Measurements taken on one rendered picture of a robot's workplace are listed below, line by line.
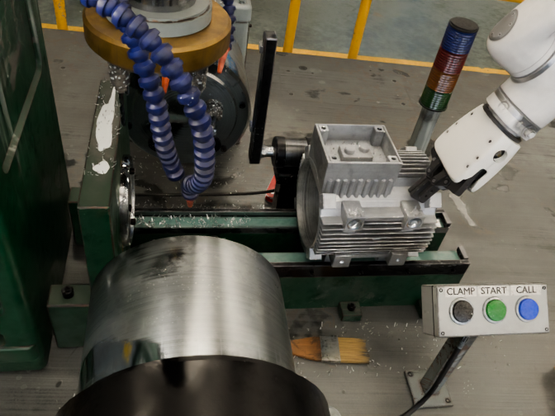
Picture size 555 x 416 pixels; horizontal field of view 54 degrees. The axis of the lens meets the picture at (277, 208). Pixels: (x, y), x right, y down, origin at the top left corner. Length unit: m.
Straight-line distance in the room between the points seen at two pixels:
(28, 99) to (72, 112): 0.63
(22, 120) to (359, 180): 0.49
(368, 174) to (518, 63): 0.26
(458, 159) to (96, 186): 0.51
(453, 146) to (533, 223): 0.62
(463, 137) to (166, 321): 0.51
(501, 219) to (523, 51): 0.70
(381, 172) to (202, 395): 0.61
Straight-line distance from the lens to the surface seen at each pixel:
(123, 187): 0.84
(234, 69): 1.03
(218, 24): 0.71
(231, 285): 0.62
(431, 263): 1.03
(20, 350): 0.93
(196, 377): 0.31
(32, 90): 0.88
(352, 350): 1.02
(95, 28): 0.69
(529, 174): 1.60
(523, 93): 0.82
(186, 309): 0.58
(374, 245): 0.91
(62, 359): 1.00
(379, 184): 0.87
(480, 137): 0.84
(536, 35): 0.77
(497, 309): 0.82
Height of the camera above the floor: 1.64
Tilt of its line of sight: 43 degrees down
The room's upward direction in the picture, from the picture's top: 11 degrees clockwise
